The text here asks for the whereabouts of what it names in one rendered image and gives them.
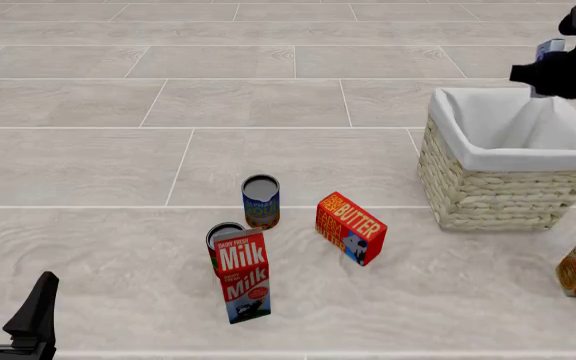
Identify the blue white cream cheese box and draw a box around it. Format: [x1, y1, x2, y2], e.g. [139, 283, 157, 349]
[530, 38, 568, 99]

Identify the red butter box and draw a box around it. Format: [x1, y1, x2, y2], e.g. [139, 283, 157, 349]
[314, 190, 389, 268]

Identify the blue alphabet soup can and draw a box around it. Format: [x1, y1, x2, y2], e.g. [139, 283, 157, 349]
[240, 173, 282, 231]

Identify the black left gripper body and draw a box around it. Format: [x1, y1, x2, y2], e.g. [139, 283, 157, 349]
[0, 338, 58, 360]

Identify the pale woven wicker basket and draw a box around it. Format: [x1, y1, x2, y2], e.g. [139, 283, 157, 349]
[416, 117, 576, 233]

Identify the red tin can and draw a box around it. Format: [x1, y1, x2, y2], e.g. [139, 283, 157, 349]
[205, 221, 247, 279]

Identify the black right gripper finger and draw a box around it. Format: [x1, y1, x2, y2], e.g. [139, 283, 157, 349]
[509, 50, 572, 99]

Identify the red milk carton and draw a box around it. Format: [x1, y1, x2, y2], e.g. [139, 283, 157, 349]
[212, 231, 273, 326]

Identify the white cloth basket liner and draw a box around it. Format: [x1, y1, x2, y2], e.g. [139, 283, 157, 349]
[427, 87, 576, 174]

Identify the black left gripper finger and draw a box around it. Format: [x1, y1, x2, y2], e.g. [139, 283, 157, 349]
[2, 270, 61, 348]

